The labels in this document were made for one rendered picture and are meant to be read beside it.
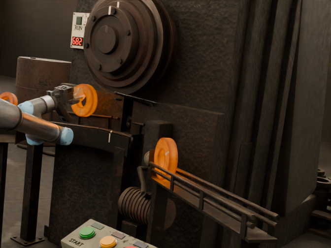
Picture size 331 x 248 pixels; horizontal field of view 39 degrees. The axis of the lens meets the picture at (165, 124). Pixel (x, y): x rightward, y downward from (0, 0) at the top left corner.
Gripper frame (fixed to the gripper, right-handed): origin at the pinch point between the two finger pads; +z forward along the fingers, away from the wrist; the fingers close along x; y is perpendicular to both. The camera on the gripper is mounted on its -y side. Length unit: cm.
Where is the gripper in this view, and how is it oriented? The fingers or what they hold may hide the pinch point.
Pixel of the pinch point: (83, 96)
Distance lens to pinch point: 225.1
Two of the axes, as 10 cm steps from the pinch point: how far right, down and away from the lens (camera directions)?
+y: -0.5, -9.4, -3.4
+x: -7.9, -1.7, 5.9
